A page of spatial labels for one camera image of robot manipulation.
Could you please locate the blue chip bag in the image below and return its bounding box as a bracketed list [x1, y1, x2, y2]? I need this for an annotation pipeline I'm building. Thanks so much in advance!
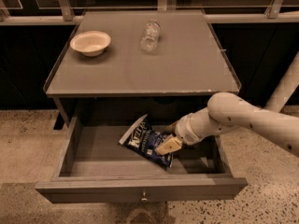
[119, 115, 173, 168]

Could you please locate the metal railing frame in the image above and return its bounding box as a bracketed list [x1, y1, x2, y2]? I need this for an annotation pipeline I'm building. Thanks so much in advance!
[0, 0, 299, 25]

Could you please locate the metal drawer knob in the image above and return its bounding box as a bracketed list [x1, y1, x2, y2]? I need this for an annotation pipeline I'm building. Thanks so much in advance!
[140, 190, 149, 203]

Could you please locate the grey cabinet counter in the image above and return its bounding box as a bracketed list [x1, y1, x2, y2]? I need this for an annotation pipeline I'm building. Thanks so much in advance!
[44, 10, 241, 120]

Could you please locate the white paper bowl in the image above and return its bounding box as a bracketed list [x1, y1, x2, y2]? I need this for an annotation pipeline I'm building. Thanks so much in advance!
[70, 31, 111, 57]

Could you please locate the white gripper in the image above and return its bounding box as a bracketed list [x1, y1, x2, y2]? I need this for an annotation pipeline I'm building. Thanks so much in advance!
[155, 112, 208, 155]

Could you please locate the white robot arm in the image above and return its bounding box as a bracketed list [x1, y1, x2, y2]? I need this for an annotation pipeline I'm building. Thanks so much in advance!
[156, 53, 299, 157]

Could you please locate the clear plastic water bottle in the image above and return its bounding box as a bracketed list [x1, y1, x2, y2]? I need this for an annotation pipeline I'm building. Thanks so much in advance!
[140, 20, 161, 52]

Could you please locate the open grey top drawer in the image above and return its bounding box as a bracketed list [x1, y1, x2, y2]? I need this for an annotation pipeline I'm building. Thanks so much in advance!
[36, 117, 248, 203]

